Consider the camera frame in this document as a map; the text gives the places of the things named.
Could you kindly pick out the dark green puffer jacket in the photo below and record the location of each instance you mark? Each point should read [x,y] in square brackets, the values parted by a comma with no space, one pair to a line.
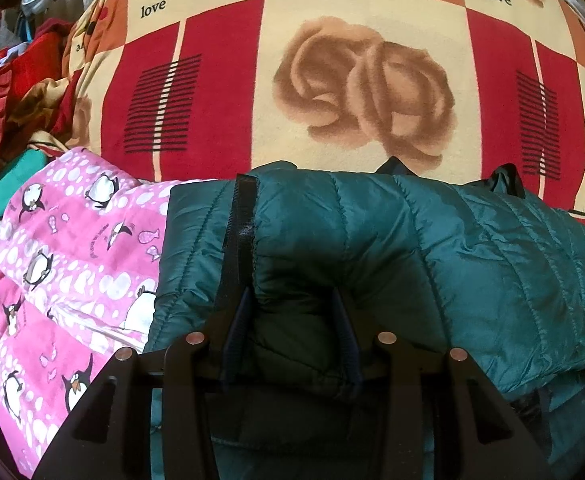
[422,250]

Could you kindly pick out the pink penguin print blanket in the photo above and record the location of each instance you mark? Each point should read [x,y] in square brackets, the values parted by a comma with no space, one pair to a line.
[62,270]

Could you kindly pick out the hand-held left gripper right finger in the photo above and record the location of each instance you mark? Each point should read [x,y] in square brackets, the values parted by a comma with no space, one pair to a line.
[350,342]

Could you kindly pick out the red cloth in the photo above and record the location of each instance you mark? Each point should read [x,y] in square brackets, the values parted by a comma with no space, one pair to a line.
[37,55]

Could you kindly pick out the yellow brown floral cloth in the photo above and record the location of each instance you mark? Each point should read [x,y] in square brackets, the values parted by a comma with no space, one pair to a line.
[47,105]

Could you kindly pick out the bright green cloth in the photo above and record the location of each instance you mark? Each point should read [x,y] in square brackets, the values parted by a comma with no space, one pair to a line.
[10,185]

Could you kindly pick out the rose print checkered blanket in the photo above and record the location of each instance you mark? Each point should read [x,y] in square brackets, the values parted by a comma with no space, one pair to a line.
[362,50]

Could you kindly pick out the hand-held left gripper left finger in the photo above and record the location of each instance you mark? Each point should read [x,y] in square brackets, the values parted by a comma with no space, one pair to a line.
[235,332]

